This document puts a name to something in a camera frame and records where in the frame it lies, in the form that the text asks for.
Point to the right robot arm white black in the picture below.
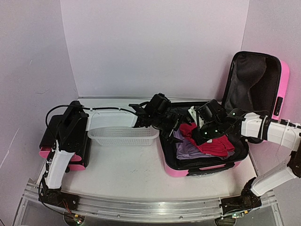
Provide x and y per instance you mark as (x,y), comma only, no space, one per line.
(282,132)

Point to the magenta garment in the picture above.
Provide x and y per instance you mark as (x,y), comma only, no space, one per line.
(186,131)

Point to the lavender folded garment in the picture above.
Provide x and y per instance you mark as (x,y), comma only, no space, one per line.
(221,148)

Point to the pink and black folded case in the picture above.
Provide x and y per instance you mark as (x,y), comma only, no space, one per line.
(71,136)

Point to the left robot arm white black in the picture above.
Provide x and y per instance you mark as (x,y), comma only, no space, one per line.
(97,117)

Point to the pink hard-shell suitcase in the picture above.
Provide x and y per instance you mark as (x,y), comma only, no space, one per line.
(257,82)

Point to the curved aluminium rail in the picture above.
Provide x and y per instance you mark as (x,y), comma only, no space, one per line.
(128,210)

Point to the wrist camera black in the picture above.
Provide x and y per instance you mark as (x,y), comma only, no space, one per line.
(158,105)
(212,111)

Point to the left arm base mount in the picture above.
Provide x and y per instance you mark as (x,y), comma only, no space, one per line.
(57,198)

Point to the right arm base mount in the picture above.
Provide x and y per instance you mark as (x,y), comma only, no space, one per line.
(246,201)

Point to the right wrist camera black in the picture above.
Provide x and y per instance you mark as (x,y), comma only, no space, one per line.
(212,111)

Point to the white plastic mesh basket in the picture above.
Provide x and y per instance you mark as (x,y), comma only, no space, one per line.
(122,136)

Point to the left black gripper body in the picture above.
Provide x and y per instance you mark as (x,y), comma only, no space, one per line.
(162,122)

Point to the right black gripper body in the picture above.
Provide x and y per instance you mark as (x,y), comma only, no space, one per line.
(204,131)

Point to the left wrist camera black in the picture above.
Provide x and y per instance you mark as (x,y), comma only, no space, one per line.
(158,105)

